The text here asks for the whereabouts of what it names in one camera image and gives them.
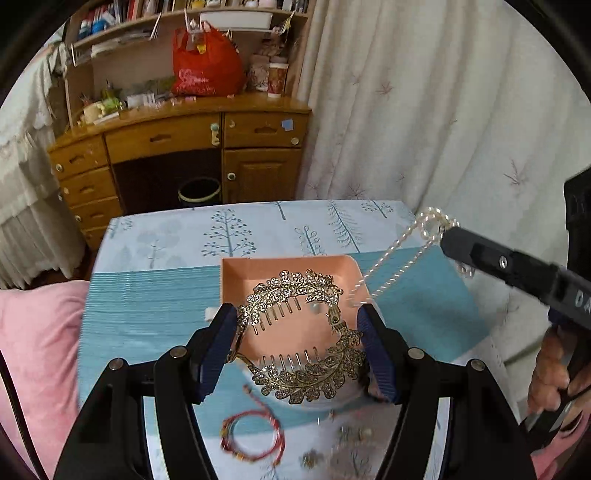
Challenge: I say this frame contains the red string bracelet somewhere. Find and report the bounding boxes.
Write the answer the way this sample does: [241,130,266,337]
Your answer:
[219,384,288,467]

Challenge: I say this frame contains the white pearl necklace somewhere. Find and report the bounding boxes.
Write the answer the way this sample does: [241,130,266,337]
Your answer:
[346,206,477,309]

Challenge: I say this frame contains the gold rhinestone hair comb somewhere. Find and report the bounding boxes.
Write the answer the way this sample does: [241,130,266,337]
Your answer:
[224,269,365,406]

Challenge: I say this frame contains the right hand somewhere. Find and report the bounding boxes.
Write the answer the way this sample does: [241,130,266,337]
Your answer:
[527,328,590,414]

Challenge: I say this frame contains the white patterned curtain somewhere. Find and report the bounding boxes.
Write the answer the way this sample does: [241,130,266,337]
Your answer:
[294,0,591,402]

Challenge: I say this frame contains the pink quilt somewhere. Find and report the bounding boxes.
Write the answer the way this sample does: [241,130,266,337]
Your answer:
[0,280,89,478]

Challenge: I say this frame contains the flower brooch gold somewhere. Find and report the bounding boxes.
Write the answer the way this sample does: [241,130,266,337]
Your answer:
[300,449,325,470]

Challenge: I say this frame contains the white lace covered furniture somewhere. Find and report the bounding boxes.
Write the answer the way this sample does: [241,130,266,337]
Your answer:
[1,42,85,289]

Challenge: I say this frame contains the pink plastic tray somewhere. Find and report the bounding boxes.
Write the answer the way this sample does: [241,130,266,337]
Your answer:
[221,255,362,366]

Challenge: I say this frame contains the black waste bin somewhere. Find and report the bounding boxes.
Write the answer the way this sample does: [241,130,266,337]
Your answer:
[177,177,221,208]

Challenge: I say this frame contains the red white mug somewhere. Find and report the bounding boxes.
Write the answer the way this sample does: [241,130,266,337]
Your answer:
[266,63,290,98]

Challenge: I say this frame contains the floral ceramic jar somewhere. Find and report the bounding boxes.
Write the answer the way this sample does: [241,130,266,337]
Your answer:
[247,55,270,92]

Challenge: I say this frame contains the wooden desk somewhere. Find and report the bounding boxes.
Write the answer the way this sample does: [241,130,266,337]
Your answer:
[48,1,311,249]

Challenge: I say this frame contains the white storage basket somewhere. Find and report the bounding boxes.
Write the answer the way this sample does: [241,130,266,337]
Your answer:
[199,11,273,31]

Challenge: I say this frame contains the red plastic bag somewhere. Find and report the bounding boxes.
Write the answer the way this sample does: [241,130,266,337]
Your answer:
[171,21,246,97]

